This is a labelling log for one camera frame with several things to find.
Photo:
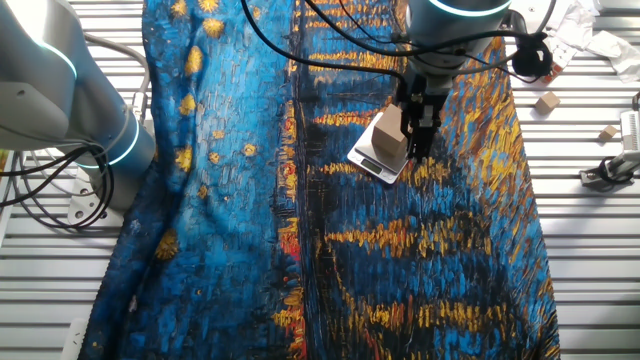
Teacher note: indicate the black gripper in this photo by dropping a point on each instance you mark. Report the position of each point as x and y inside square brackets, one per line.
[415, 100]

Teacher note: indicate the silver ribbed camera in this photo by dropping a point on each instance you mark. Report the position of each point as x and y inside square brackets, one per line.
[631, 131]

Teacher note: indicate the white plastic strip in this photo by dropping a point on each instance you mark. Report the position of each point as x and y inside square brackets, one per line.
[74, 340]

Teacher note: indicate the blue starry painting cloth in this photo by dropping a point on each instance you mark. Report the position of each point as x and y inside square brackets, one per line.
[240, 225]

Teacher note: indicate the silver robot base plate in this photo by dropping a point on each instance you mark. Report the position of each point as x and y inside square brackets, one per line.
[85, 207]

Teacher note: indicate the small wooden cube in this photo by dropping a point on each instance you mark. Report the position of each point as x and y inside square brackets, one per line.
[547, 102]

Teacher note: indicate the black metal clamp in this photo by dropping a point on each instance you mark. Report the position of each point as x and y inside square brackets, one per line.
[629, 162]

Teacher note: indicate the silver digital scale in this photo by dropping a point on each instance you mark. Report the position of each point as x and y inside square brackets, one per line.
[372, 165]

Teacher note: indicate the tiny wooden block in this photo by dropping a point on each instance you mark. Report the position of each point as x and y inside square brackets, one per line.
[608, 133]

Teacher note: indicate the cardboard brown cube box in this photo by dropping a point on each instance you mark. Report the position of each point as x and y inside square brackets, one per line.
[389, 134]

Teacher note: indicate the crumpled white paper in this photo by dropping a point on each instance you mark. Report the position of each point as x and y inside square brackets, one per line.
[615, 50]

